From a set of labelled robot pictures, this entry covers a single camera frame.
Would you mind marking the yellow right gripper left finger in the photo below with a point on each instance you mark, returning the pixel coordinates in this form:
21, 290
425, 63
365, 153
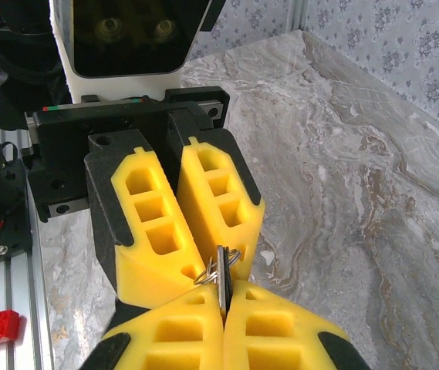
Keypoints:
173, 339

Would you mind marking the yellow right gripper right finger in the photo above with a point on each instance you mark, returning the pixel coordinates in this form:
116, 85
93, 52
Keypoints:
281, 339

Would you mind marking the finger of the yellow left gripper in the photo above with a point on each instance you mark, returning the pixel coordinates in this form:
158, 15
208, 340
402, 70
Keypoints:
250, 216
103, 200

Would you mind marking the silver key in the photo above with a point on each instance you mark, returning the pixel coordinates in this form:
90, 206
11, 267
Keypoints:
223, 277

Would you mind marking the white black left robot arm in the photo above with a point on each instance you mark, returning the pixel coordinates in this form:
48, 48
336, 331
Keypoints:
11, 77

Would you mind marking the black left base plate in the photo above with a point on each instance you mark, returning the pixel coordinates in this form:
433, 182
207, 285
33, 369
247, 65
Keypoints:
7, 231

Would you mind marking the aluminium mounting rail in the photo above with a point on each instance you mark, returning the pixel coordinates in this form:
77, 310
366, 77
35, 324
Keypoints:
22, 293

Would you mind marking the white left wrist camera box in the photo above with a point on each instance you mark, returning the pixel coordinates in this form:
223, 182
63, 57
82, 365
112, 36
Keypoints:
126, 38

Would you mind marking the aluminium frame post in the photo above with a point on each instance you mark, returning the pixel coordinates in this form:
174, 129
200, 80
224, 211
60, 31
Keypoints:
298, 13

